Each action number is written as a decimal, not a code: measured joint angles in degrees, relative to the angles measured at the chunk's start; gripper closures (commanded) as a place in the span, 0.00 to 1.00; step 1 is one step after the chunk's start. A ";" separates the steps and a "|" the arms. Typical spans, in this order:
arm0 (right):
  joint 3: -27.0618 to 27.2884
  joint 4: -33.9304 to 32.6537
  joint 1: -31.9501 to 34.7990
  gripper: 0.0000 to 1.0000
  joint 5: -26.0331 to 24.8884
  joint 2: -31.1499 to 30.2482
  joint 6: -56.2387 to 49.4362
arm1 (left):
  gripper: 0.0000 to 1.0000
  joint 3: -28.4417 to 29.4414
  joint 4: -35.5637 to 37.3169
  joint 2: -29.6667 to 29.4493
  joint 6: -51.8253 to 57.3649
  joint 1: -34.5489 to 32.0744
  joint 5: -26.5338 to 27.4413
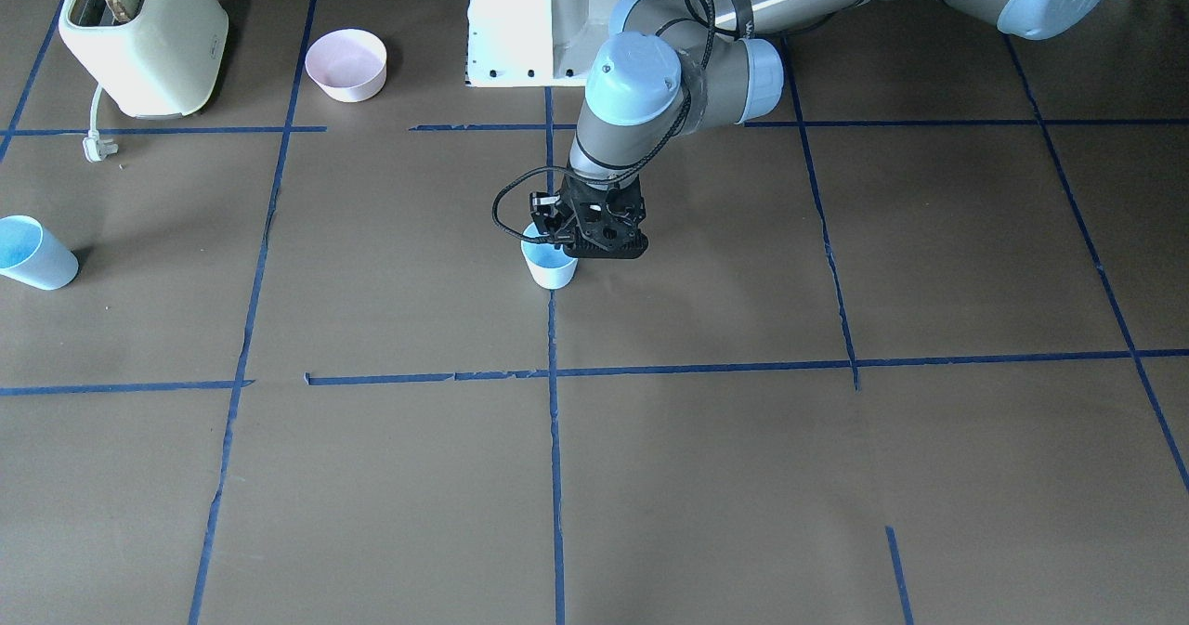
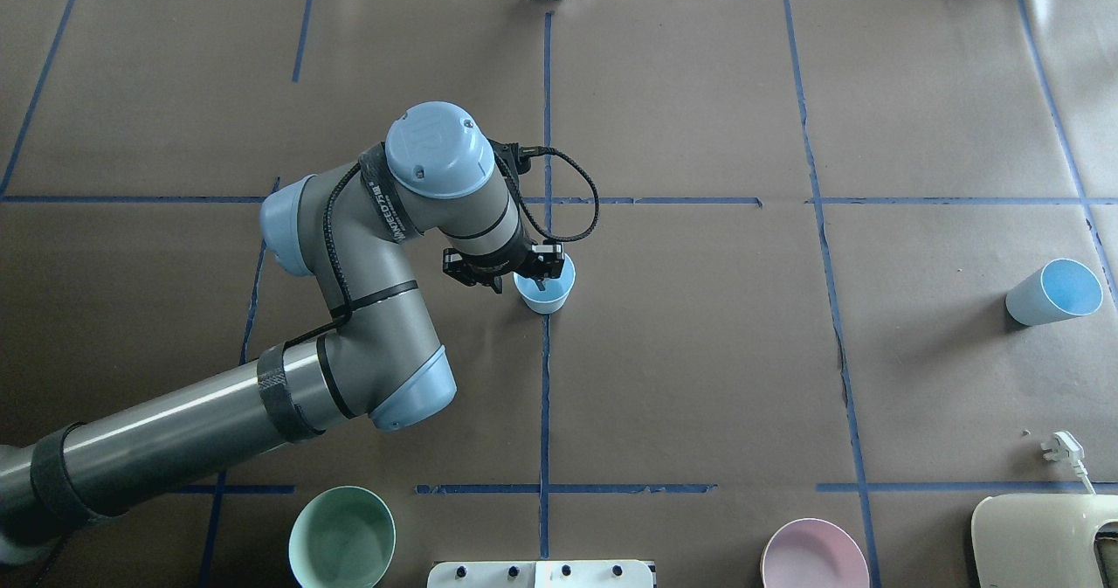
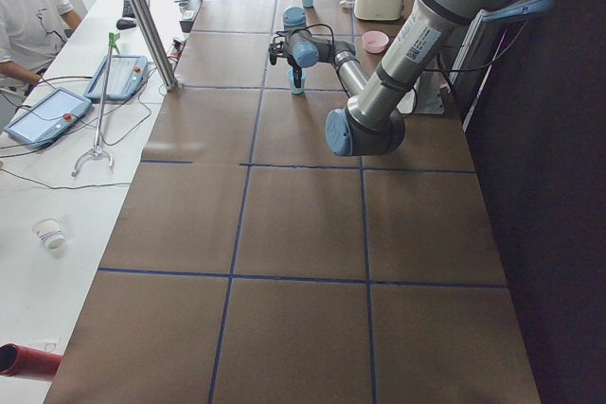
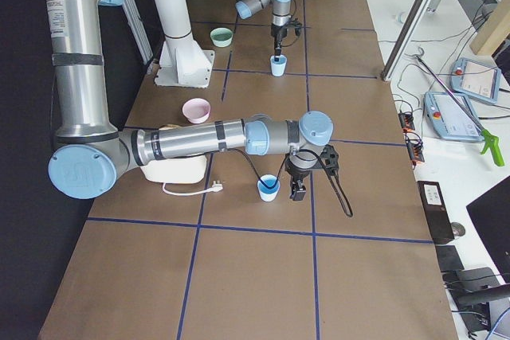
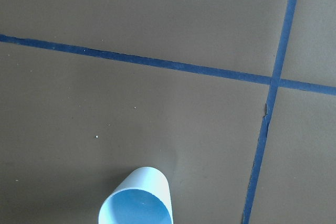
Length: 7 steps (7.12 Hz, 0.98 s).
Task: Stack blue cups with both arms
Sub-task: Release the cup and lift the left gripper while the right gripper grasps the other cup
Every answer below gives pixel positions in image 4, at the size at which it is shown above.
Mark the white mounting pillar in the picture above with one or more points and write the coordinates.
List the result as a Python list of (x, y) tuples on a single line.
[(182, 62)]

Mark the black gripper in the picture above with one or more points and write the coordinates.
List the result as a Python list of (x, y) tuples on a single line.
[(278, 32), (298, 176)]

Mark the black laptop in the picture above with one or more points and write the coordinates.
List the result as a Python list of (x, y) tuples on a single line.
[(489, 214)]

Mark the orange connector block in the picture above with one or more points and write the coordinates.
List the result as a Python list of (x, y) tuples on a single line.
[(413, 140)]

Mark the white paper cup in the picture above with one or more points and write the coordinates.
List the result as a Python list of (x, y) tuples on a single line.
[(401, 17)]

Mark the teach pendant tablet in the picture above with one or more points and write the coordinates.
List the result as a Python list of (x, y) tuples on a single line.
[(448, 120), (476, 80)]

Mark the aluminium frame post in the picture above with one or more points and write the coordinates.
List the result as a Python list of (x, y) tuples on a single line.
[(417, 11)]

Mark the far teach pendant tablet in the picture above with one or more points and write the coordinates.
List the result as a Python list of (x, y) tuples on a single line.
[(476, 80)]

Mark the near teach pendant tablet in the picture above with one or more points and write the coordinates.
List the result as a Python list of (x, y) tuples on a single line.
[(448, 120)]

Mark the metal reacher grabber tool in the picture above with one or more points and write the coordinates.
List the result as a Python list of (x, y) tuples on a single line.
[(491, 142)]

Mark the black box with label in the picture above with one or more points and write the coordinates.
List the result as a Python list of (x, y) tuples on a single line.
[(435, 211)]

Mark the pink bowl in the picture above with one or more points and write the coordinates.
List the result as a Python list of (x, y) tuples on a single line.
[(196, 110)]

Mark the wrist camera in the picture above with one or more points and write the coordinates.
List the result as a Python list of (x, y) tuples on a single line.
[(330, 159)]

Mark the green bowl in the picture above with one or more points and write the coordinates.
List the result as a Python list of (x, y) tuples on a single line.
[(221, 37)]

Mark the light blue plastic cup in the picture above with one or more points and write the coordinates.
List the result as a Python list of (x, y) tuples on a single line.
[(278, 65)]

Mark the cream toaster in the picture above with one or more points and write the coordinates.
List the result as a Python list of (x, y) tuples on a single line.
[(176, 170)]

